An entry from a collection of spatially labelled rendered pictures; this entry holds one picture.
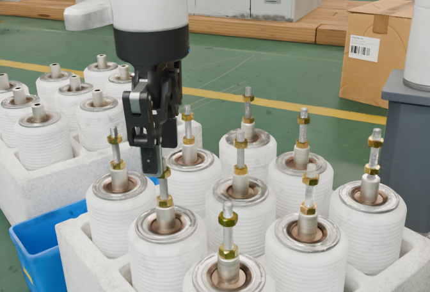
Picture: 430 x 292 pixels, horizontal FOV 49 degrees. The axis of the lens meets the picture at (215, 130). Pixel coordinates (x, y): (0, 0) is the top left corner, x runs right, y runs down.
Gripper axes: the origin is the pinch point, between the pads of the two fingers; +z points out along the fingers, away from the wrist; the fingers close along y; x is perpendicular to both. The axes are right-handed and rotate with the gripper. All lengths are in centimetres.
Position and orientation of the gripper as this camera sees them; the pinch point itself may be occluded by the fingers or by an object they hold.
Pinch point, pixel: (160, 150)
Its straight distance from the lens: 53.6
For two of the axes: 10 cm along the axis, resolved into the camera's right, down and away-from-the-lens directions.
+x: -9.9, -0.5, 1.6
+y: 1.7, -4.1, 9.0
